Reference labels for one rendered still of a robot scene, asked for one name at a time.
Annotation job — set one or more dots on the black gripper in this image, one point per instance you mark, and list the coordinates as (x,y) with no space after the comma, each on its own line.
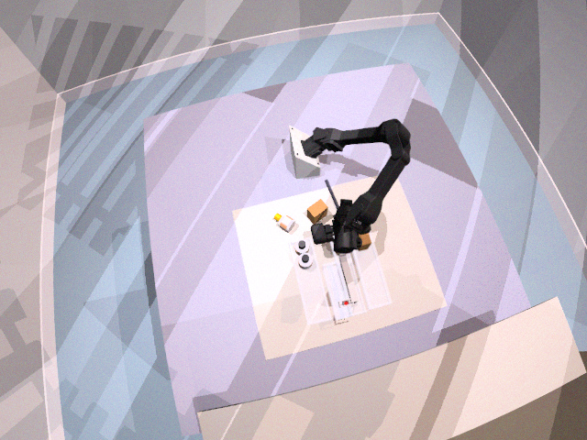
(324,233)

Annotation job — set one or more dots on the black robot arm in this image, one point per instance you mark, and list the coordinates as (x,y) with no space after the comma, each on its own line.
(367,207)

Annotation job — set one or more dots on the white jar with orange lid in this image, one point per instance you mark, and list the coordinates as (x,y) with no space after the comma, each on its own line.
(285,222)

